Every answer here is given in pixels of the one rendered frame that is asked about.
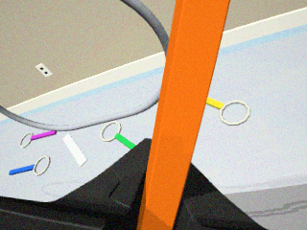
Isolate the pink stick with grey ring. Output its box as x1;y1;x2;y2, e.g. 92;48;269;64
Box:
19;131;58;149

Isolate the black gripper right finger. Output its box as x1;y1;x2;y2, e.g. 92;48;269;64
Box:
173;162;269;230

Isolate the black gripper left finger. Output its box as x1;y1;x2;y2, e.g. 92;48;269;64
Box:
0;138;151;230

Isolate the orange handle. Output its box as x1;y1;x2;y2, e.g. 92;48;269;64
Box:
137;0;230;230

